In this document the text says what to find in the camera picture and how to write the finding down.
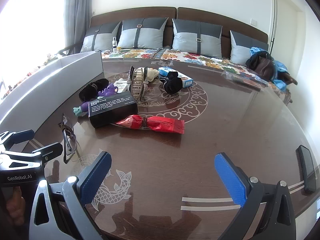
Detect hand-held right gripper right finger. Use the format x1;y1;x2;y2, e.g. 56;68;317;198
214;152;297;240

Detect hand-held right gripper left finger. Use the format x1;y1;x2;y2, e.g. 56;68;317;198
29;151;112;240

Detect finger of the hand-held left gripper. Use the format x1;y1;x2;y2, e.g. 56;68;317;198
0;129;35;153
32;142;63;164

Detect eyeglasses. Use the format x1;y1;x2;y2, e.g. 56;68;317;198
58;113;78;164

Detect purple and teal toy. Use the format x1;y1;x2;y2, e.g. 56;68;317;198
73;101;91;117

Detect white storage box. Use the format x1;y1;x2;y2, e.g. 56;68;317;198
0;50;104;153

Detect black rectangular box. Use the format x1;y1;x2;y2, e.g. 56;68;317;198
88;91;139;128

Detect black fuzzy scrunchie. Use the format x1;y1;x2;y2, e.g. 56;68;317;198
79;78;110;103

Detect purple hair clip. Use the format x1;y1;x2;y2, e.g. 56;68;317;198
97;83;119;98

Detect red snack packet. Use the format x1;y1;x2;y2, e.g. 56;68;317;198
115;114;185;135

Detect white sunscreen bottle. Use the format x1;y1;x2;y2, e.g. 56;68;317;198
113;79;129;93

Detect gold claw hair clip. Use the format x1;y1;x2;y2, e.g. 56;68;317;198
132;67;148;98

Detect rhinestone hair clip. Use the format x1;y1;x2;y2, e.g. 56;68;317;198
127;66;135;92

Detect black hair clip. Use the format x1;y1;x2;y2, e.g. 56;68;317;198
139;66;151;101

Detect black white-stitched scrunchie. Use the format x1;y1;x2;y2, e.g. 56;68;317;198
160;71;183;94

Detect brown patterned wooden desktop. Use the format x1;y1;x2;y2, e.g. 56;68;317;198
0;57;320;240

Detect person's left hand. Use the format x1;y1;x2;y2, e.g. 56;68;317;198
6;192;26;218

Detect black smartphone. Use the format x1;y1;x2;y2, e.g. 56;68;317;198
296;145;317;193

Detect clear plastic bag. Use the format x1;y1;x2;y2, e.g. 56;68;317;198
222;69;263;90

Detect blue and white carton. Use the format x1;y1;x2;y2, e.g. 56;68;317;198
158;66;193;88

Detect brown leather bag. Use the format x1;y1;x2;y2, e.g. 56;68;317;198
250;54;277;82

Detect cream knitted pouch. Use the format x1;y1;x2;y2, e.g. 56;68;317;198
146;69;160;82

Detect grey two-tone pillow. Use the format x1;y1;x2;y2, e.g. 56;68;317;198
80;21;122;53
172;19;223;58
229;30;269;64
117;17;169;49

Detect black garment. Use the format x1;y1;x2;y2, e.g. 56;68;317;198
246;51;270;70

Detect floral blanket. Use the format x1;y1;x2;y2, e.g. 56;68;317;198
100;46;292;100

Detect grey curtain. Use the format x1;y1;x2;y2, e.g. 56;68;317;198
65;0;94;53

